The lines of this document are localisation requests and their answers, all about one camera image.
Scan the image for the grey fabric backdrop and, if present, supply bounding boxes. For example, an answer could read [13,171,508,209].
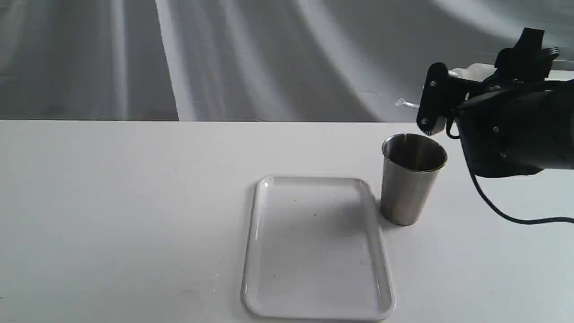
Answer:
[0,0,573,122]

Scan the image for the clear plastic tray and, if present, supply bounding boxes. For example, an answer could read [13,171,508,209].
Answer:
[242,175,396,322]

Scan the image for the stainless steel cup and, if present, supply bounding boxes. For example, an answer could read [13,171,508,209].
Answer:
[380,133,448,227]

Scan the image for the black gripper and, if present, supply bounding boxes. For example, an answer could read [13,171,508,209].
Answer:
[416,27,574,178]

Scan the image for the black cable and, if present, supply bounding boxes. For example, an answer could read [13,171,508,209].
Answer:
[445,118,574,225]

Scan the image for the translucent squeeze bottle amber liquid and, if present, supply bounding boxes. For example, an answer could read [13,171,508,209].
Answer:
[395,63,498,109]

